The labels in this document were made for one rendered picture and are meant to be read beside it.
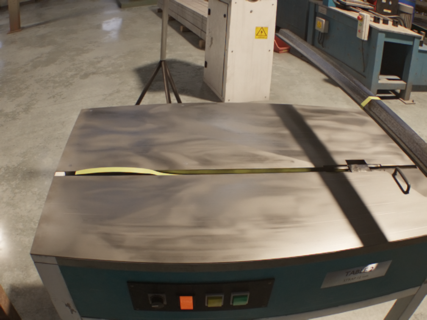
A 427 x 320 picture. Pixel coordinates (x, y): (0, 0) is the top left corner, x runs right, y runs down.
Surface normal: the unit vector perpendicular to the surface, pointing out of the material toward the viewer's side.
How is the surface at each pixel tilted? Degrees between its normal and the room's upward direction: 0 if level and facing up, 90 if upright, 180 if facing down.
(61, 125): 0
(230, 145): 0
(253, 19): 90
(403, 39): 90
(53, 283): 90
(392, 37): 90
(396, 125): 75
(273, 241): 0
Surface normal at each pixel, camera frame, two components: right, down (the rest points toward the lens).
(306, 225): 0.06, -0.84
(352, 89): -0.93, -0.14
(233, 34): 0.35, 0.53
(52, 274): 0.12, 0.55
